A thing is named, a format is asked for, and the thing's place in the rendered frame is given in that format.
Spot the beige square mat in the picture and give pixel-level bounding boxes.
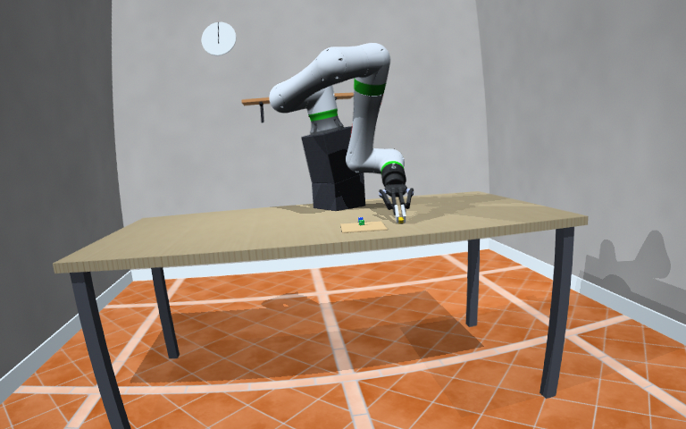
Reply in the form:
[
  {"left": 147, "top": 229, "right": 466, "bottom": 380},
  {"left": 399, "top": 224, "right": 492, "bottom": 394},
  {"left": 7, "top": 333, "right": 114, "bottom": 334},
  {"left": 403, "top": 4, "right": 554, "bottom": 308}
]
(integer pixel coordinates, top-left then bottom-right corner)
[{"left": 340, "top": 222, "right": 387, "bottom": 233}]

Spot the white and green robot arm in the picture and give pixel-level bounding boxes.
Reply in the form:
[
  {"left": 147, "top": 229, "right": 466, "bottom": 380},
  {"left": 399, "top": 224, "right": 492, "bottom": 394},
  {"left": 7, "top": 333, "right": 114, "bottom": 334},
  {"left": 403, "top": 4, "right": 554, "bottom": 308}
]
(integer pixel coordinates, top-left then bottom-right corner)
[{"left": 269, "top": 43, "right": 406, "bottom": 187}]

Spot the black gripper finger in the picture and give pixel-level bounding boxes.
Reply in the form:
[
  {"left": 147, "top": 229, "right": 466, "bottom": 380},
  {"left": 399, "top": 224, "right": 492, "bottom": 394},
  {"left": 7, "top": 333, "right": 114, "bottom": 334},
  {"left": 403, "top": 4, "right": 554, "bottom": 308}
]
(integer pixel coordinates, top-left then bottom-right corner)
[
  {"left": 379, "top": 186, "right": 399, "bottom": 223},
  {"left": 398, "top": 185, "right": 414, "bottom": 223}
]

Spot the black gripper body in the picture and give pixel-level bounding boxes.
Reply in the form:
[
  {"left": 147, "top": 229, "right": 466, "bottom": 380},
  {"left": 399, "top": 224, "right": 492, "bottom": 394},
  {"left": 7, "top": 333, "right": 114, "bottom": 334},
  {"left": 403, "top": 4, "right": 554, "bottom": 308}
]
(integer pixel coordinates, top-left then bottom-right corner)
[{"left": 385, "top": 173, "right": 407, "bottom": 198}]

